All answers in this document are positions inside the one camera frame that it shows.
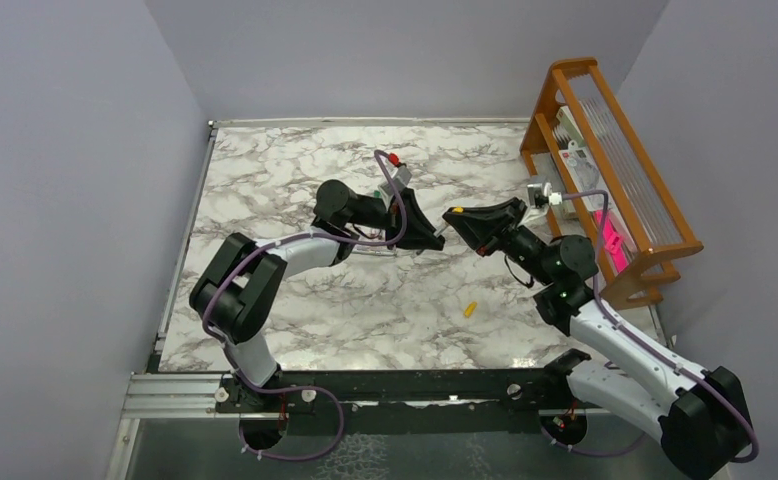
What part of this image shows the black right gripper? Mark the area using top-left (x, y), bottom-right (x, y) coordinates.
top-left (441, 199), bottom-right (553, 286)

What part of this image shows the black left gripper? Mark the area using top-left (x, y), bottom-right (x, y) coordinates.
top-left (344, 185), bottom-right (446, 249)

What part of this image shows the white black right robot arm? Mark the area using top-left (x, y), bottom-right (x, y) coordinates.
top-left (443, 198), bottom-right (760, 479)

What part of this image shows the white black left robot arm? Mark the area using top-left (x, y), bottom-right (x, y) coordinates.
top-left (189, 180), bottom-right (445, 411)

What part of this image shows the white packaged item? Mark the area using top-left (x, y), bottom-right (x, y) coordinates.
top-left (553, 99), bottom-right (611, 192)

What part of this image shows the orange wooden rack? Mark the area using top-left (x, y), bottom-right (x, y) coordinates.
top-left (519, 57), bottom-right (703, 309)

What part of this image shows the pink packaged item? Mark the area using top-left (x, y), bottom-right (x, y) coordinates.
top-left (602, 208), bottom-right (633, 273)

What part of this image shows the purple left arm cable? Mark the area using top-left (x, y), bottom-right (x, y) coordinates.
top-left (200, 149), bottom-right (409, 463)

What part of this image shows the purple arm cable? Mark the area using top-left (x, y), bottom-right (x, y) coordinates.
top-left (200, 149), bottom-right (409, 463)
top-left (561, 190), bottom-right (760, 464)

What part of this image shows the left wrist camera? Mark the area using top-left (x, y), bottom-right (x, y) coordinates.
top-left (388, 153), bottom-right (412, 193)

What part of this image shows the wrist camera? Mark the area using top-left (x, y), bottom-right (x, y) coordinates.
top-left (388, 153), bottom-right (412, 193)
top-left (527, 181), bottom-right (563, 210)

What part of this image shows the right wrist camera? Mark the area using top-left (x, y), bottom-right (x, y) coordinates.
top-left (527, 181), bottom-right (563, 210)

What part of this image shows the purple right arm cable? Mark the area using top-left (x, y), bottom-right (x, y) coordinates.
top-left (561, 190), bottom-right (760, 464)

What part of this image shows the black mounting rail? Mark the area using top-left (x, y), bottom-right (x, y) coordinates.
top-left (214, 368), bottom-right (587, 436)

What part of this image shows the aluminium frame rail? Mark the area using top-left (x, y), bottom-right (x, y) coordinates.
top-left (121, 367), bottom-right (712, 420)

